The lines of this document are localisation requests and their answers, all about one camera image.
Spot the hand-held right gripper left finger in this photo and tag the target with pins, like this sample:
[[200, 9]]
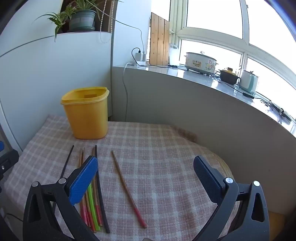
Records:
[[84, 179]]

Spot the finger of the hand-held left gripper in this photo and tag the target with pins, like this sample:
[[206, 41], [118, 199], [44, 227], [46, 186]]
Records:
[[9, 160]]

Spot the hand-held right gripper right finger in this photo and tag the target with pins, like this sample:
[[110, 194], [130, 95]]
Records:
[[208, 183]]

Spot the thin black chopstick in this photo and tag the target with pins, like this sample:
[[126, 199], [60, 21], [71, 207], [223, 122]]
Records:
[[67, 162]]

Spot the green chopstick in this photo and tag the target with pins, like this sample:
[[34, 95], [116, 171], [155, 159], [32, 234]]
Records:
[[92, 206]]

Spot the thick black chopstick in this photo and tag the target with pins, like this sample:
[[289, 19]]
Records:
[[101, 201]]

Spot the yellow plastic container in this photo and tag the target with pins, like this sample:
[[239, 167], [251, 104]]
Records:
[[85, 115]]

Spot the pink plaid tablecloth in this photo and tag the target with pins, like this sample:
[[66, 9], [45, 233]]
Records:
[[157, 162]]

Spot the black plug device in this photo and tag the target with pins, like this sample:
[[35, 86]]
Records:
[[281, 112]]

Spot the dark pot yellow lid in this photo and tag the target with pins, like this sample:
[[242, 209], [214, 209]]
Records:
[[227, 77]]

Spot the pale green electric kettle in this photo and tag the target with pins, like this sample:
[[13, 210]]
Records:
[[248, 82]]

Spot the floral white electric cooker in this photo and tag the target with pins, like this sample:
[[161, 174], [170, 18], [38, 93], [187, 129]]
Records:
[[198, 62]]

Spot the white windowsill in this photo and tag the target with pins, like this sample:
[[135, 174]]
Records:
[[161, 70]]

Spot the white power strip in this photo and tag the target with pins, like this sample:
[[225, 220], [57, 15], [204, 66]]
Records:
[[138, 63]]

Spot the wooden slat board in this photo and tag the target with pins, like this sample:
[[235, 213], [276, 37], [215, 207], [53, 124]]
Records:
[[159, 41]]

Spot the potted spider plant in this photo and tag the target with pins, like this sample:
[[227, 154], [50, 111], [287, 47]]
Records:
[[82, 20]]

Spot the white wall charger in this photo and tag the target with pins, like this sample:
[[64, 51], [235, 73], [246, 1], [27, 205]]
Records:
[[138, 56], [143, 56]]

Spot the white window frame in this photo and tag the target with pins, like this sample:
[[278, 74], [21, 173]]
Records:
[[208, 32]]

